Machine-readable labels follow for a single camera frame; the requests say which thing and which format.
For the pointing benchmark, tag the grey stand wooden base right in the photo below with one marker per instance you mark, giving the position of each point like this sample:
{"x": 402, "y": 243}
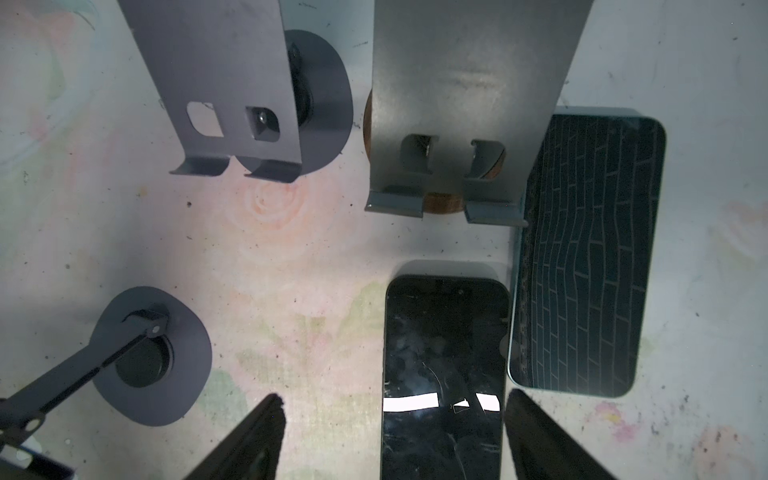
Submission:
{"x": 462, "y": 96}

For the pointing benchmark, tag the teal edged black phone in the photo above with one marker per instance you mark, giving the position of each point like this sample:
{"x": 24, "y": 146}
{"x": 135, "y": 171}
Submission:
{"x": 584, "y": 256}

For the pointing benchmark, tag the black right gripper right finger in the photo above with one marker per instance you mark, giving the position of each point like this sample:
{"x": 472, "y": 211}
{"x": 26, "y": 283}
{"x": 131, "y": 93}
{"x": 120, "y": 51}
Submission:
{"x": 540, "y": 448}

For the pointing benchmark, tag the grey stand centre right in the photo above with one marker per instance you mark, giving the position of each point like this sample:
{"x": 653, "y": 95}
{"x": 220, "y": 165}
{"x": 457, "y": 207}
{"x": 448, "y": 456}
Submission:
{"x": 149, "y": 357}

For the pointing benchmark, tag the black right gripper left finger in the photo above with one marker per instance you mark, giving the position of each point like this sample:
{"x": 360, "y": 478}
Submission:
{"x": 252, "y": 449}

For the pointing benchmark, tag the grey stand rear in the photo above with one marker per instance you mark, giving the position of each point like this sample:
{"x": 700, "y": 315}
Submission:
{"x": 237, "y": 85}

